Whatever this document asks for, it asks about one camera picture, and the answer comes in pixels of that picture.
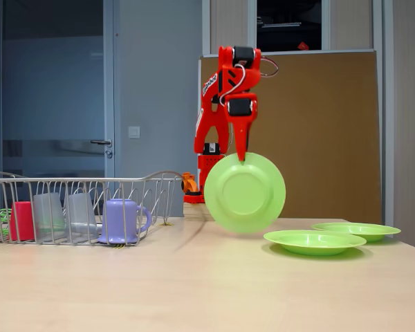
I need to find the green plastic plate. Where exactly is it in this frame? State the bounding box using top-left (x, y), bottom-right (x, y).
top-left (203, 151), bottom-right (287, 234)
top-left (263, 230), bottom-right (368, 257)
top-left (311, 222), bottom-right (402, 243)

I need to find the purple plastic mug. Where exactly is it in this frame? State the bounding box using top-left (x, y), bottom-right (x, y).
top-left (97, 199), bottom-right (153, 246)

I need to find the grey translucent plastic cup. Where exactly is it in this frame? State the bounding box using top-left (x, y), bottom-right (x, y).
top-left (64, 192), bottom-right (100, 242)
top-left (32, 192), bottom-right (67, 243)

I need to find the red plastic cup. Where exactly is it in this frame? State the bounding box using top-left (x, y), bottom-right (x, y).
top-left (8, 201), bottom-right (36, 242)

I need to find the orange table clamp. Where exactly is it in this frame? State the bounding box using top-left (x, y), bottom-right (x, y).
top-left (180, 172), bottom-right (200, 194)

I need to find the brown partition board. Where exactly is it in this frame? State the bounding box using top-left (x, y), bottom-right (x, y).
top-left (197, 50), bottom-right (383, 224)

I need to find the wooden base block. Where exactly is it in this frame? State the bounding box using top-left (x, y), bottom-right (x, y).
top-left (183, 202), bottom-right (215, 219)

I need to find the grey open tambour cabinet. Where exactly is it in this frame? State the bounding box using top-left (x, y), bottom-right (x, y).
top-left (202, 0), bottom-right (383, 57)

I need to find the grey glass door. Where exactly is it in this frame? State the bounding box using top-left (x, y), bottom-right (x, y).
top-left (0, 0), bottom-right (116, 179)

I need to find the metal wire dish rack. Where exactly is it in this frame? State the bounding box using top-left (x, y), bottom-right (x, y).
top-left (0, 169), bottom-right (184, 247)

